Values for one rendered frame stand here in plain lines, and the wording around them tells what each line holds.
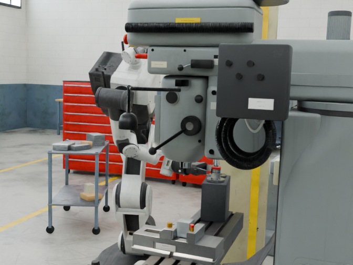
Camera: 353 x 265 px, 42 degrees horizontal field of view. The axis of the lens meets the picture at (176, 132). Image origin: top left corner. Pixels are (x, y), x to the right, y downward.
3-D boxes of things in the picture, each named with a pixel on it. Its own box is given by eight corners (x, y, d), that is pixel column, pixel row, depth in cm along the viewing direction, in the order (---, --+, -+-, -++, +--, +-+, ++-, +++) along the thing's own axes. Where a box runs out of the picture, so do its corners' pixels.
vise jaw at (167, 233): (158, 237, 181) (159, 227, 181) (170, 228, 193) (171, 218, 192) (173, 240, 179) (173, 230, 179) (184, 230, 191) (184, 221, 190)
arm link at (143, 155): (149, 168, 237) (116, 156, 228) (147, 155, 245) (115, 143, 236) (161, 154, 232) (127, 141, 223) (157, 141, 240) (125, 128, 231)
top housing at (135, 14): (121, 44, 167) (121, -1, 165) (148, 49, 191) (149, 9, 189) (250, 47, 152) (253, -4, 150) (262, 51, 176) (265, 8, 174)
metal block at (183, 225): (176, 236, 182) (176, 221, 181) (182, 231, 188) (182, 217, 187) (188, 238, 180) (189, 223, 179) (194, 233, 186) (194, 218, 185)
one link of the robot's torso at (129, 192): (117, 209, 249) (126, 127, 263) (149, 211, 247) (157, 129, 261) (111, 204, 234) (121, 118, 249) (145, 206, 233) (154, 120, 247)
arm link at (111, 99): (101, 119, 217) (96, 94, 208) (108, 107, 223) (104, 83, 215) (124, 122, 214) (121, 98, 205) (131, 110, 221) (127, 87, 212)
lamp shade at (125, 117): (117, 127, 178) (118, 111, 177) (136, 127, 179) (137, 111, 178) (118, 129, 171) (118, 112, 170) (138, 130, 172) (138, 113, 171)
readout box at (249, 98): (214, 117, 133) (217, 42, 130) (221, 114, 141) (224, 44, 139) (284, 122, 126) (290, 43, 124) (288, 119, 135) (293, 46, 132)
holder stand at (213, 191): (199, 220, 226) (201, 180, 224) (206, 207, 248) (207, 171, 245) (224, 222, 224) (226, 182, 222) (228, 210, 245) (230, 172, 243)
